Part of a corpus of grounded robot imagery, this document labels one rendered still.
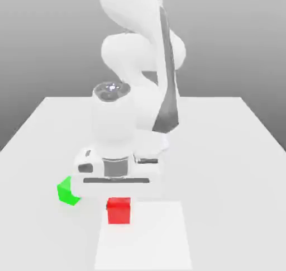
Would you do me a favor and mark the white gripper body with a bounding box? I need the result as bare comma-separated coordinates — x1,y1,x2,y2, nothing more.
70,175,163,201

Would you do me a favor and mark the small red cube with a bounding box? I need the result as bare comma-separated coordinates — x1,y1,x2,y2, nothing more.
106,197,132,225

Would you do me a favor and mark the small green cube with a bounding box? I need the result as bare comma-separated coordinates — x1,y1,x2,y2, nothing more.
56,175,82,206

